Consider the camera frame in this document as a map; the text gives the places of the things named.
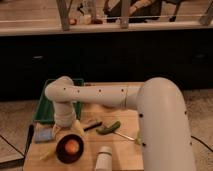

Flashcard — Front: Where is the dark purple bowl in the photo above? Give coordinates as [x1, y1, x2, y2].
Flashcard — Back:
[56, 134, 84, 164]

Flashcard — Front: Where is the white cup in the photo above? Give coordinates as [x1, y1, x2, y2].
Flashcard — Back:
[95, 146, 112, 171]

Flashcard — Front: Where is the black and wood brush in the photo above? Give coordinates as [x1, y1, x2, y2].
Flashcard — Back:
[83, 121, 102, 131]

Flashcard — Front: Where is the green plastic tray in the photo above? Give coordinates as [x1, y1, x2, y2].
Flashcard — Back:
[33, 78, 84, 124]

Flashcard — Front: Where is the green cucumber toy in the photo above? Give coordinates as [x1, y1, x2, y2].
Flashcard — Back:
[96, 121, 121, 135]

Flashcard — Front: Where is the black cable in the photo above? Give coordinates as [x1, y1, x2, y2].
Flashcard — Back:
[191, 135, 213, 154]

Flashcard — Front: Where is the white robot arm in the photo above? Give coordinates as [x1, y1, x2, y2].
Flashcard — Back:
[45, 76, 196, 171]

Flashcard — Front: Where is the yellow banana toy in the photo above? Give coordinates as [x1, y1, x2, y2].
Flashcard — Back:
[39, 148, 55, 161]

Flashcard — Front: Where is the orange red apple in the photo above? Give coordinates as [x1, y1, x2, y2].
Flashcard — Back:
[65, 140, 79, 154]

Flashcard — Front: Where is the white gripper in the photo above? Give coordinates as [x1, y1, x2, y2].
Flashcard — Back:
[53, 102, 85, 136]

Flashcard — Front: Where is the blue sponge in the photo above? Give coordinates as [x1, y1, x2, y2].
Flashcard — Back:
[34, 128, 54, 143]

